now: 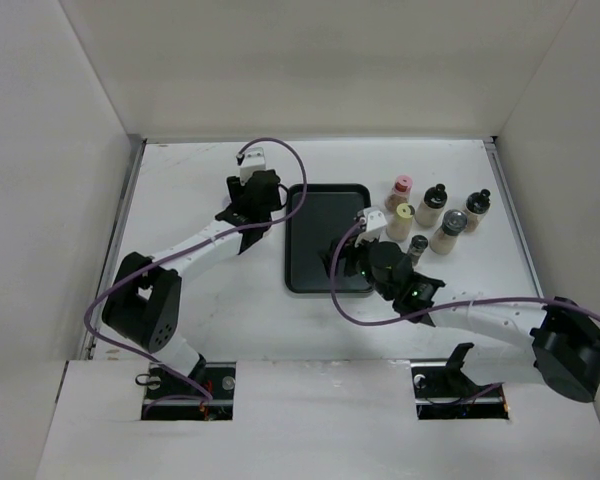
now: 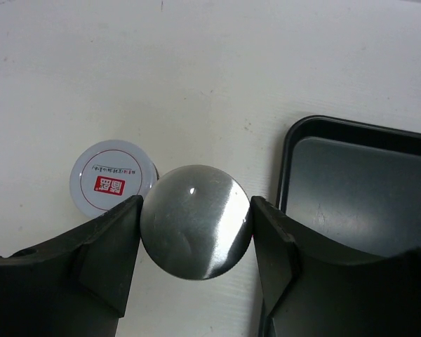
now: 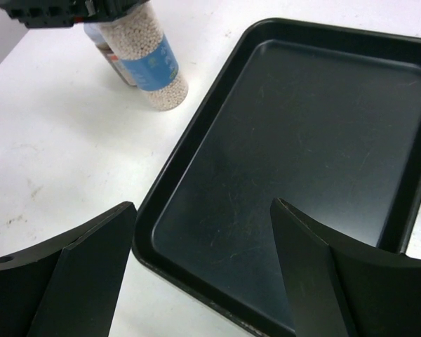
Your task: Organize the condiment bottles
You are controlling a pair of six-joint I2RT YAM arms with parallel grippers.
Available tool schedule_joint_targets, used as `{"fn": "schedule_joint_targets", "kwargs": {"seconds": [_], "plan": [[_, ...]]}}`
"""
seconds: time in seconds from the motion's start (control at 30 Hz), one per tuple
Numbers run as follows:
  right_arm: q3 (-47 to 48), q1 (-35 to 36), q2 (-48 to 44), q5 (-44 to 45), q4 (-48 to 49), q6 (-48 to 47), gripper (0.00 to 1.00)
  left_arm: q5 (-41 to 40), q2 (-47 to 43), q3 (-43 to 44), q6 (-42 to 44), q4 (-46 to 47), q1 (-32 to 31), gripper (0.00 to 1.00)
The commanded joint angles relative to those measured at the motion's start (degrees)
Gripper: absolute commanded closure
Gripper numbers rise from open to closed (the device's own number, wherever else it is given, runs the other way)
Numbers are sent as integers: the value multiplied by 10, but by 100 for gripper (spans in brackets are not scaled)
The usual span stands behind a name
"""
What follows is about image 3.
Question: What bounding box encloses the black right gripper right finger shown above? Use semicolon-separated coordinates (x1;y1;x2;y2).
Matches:
270;199;421;336

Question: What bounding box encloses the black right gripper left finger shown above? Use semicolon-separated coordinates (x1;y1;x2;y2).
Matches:
0;201;137;336

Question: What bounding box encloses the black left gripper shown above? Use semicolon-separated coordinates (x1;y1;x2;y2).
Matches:
0;0;140;29

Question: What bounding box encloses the dark sauce jar white lid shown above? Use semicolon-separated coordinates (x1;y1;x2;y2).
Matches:
83;23;137;87

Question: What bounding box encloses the tall jar silver lid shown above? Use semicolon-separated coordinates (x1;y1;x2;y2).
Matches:
98;1;188;111

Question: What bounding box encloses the black rectangular tray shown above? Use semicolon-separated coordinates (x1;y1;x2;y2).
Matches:
133;18;421;336

